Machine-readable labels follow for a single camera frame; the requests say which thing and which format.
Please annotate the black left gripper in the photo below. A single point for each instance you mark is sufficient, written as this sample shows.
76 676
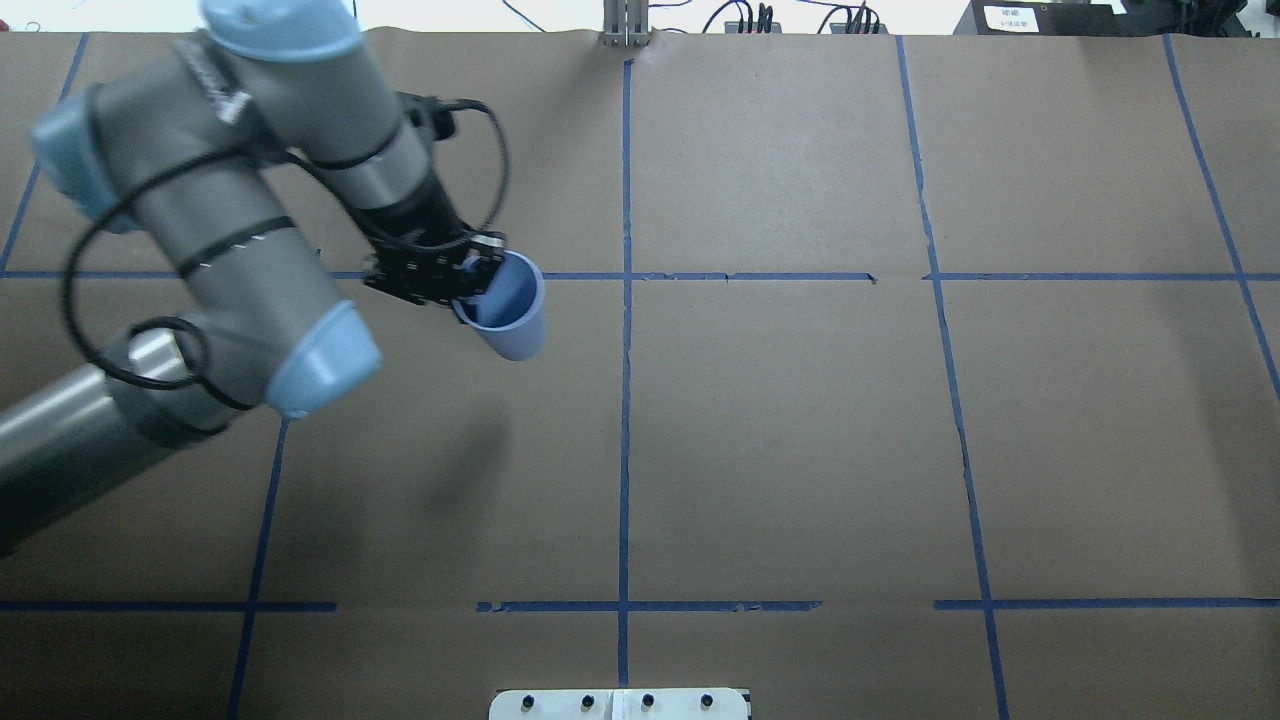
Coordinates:
417 222

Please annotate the light blue ribbed cup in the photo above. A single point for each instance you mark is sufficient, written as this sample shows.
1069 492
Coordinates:
509 315

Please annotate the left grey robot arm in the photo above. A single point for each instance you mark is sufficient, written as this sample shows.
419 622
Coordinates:
177 149

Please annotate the black box with label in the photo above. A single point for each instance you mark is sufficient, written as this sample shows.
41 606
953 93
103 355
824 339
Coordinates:
1041 18

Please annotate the white camera post base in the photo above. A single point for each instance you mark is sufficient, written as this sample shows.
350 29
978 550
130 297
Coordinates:
623 703

